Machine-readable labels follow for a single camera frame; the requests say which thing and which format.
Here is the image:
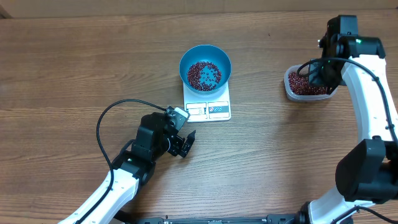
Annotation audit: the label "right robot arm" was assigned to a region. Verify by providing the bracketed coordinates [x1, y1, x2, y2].
[297, 34, 397, 223]

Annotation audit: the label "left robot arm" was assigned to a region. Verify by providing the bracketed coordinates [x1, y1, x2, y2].
[61, 108, 195, 224]

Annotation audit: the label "white digital kitchen scale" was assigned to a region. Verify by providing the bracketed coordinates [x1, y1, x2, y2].
[183, 83, 231, 123]

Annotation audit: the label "beans in blue bowl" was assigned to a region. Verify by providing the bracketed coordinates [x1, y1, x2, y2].
[187, 62, 222, 91]

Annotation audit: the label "blue bowl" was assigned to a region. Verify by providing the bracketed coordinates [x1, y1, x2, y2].
[179, 45, 232, 94]

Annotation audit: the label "red adzuki beans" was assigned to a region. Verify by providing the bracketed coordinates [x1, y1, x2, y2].
[288, 72, 326, 95]

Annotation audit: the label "clear plastic container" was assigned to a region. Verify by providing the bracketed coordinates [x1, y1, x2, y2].
[284, 65, 337, 102]

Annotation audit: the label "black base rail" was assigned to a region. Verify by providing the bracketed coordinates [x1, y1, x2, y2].
[114, 211, 310, 224]

